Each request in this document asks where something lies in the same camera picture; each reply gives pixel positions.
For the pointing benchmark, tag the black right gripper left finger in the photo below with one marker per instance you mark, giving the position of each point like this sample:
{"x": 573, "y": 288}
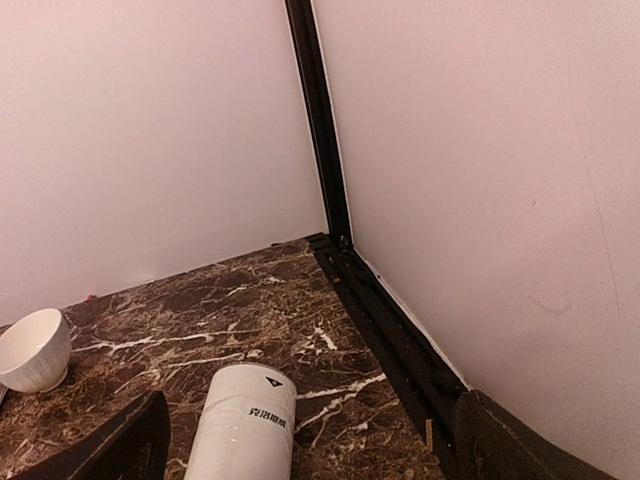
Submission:
{"x": 115, "y": 441}

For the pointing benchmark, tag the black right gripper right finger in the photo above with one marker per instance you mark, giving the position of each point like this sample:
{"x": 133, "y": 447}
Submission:
{"x": 491, "y": 443}

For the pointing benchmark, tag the white shuttlecock tube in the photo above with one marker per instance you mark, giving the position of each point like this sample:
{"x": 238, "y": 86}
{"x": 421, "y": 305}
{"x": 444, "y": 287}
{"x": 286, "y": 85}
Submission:
{"x": 246, "y": 427}

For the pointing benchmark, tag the white ceramic bowl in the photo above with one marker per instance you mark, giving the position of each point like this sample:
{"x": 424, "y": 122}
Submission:
{"x": 35, "y": 352}

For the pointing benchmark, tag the black side base rail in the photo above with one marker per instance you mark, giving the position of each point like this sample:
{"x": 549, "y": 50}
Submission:
{"x": 427, "y": 387}

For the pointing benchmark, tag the black vertical frame post right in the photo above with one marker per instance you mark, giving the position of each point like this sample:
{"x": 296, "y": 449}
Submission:
{"x": 320, "y": 117}

